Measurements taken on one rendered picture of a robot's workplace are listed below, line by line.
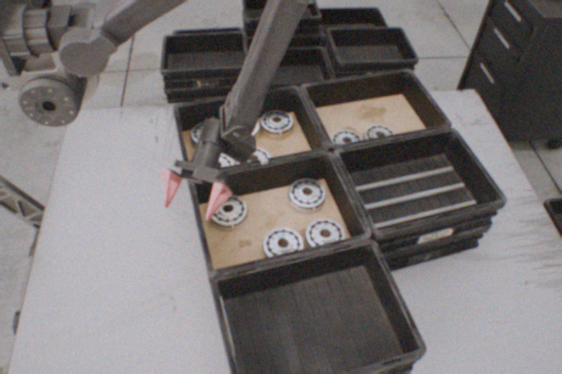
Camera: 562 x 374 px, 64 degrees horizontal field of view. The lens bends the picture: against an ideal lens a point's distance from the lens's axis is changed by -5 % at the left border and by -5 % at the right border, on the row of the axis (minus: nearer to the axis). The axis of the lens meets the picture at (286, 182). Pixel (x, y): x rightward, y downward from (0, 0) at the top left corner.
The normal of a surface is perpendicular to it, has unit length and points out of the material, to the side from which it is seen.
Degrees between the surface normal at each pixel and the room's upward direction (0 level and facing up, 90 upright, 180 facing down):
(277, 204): 0
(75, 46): 98
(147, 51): 0
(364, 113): 0
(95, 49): 98
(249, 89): 96
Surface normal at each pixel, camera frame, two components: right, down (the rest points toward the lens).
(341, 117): 0.04, -0.65
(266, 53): 0.07, 0.83
